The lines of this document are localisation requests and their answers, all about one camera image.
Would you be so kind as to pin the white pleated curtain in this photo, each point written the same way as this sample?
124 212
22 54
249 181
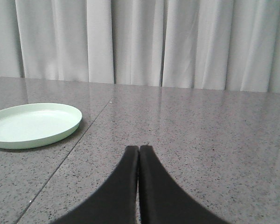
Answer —
204 44

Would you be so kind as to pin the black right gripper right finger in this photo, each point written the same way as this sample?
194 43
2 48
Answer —
162 200

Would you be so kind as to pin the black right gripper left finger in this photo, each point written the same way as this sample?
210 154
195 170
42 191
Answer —
114 202

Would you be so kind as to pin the mint green round plate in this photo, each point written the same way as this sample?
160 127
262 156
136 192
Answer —
36 125

